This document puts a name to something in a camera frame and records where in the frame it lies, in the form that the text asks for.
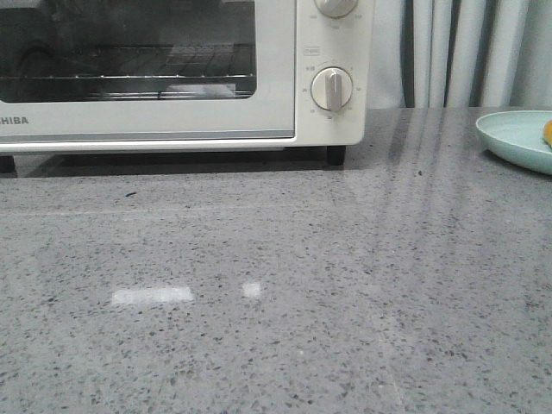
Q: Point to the oven door with glass window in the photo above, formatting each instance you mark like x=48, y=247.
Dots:
x=65, y=26

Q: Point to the golden croissant bread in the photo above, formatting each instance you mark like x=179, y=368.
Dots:
x=547, y=133

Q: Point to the black oven foot right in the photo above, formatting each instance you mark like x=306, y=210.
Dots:
x=335, y=155

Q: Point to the black oven foot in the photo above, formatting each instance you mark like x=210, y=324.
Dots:
x=7, y=165
x=335, y=155

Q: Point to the white toaster oven body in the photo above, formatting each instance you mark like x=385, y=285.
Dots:
x=322, y=42

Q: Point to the black oven foot left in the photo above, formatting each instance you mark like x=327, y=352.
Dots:
x=7, y=165

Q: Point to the lower timer knob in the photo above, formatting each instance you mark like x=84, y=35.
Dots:
x=331, y=89

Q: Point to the upper temperature knob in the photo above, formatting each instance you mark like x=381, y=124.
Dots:
x=335, y=8

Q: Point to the grey white curtain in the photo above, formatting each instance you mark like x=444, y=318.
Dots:
x=437, y=54

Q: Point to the light green plate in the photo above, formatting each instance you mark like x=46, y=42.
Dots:
x=517, y=137

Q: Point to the silver oven door handle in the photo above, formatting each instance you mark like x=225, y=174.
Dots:
x=144, y=147

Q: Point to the metal wire oven rack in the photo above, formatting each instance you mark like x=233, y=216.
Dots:
x=137, y=73

